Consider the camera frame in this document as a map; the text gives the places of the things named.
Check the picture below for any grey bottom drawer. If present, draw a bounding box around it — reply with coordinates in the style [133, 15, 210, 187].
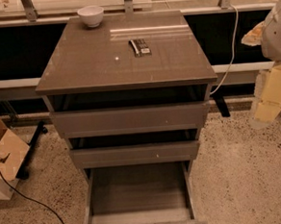
[84, 162, 207, 224]

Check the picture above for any grey drawer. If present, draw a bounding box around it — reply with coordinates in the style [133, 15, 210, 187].
[48, 85, 212, 140]
[70, 129, 199, 169]
[84, 162, 207, 224]

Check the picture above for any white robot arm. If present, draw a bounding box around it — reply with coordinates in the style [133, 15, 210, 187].
[241, 0, 281, 129]

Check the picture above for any grey drawer cabinet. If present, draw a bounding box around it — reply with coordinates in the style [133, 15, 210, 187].
[30, 7, 225, 189]

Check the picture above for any grey middle drawer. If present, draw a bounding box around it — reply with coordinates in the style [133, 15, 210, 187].
[70, 129, 199, 169]

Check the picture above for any grey top drawer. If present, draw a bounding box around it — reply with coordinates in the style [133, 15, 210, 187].
[48, 85, 212, 140]

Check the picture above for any black stand leg right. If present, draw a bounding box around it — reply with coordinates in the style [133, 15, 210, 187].
[212, 92, 231, 117]

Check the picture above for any black stand leg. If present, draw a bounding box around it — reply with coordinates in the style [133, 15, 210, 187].
[212, 92, 231, 117]
[16, 121, 48, 180]

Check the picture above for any white ceramic bowl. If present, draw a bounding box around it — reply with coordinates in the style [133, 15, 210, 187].
[78, 5, 104, 28]

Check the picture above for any black stand leg left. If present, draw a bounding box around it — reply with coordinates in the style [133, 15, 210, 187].
[16, 121, 48, 180]

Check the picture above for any open cardboard box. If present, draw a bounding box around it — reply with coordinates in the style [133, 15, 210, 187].
[0, 118, 29, 201]

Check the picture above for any white hanging cable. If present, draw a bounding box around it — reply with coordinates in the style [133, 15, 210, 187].
[203, 4, 245, 96]

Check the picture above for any black floor cable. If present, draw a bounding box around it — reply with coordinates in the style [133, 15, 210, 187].
[0, 150, 73, 224]

